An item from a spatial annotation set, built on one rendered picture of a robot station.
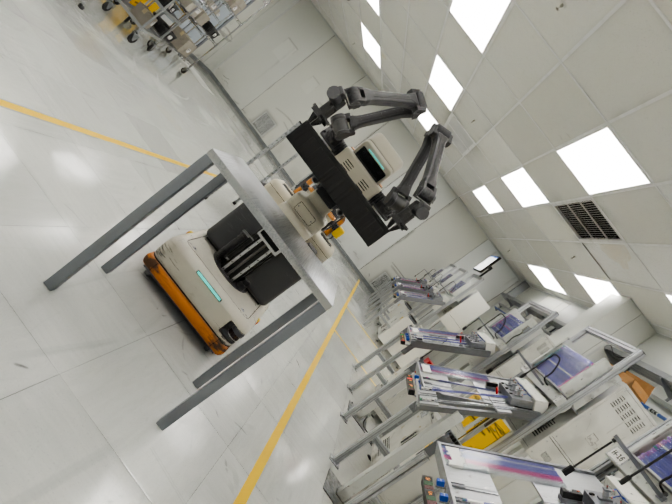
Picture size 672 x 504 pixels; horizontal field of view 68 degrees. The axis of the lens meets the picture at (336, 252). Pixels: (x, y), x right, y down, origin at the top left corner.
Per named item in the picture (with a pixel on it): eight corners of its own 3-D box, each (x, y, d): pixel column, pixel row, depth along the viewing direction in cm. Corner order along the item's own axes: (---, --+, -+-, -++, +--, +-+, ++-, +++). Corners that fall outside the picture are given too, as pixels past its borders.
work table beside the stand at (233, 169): (104, 265, 226) (242, 157, 218) (199, 385, 231) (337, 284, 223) (42, 282, 182) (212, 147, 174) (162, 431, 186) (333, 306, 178)
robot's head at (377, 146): (364, 145, 257) (382, 129, 246) (388, 177, 258) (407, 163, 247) (348, 154, 247) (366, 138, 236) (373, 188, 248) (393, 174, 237)
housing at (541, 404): (531, 422, 304) (535, 399, 303) (511, 396, 353) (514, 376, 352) (544, 424, 303) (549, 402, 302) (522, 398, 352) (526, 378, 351)
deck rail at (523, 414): (422, 400, 308) (423, 390, 307) (421, 399, 310) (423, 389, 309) (539, 423, 301) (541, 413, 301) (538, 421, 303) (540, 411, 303)
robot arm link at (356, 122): (423, 120, 242) (417, 102, 244) (429, 107, 229) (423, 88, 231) (334, 141, 239) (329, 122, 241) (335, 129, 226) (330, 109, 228)
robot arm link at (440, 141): (447, 139, 238) (429, 126, 235) (455, 132, 234) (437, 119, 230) (429, 207, 216) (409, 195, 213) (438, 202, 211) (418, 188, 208)
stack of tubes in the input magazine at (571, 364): (558, 387, 303) (595, 362, 300) (533, 365, 354) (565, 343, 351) (570, 404, 303) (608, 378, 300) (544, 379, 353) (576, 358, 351)
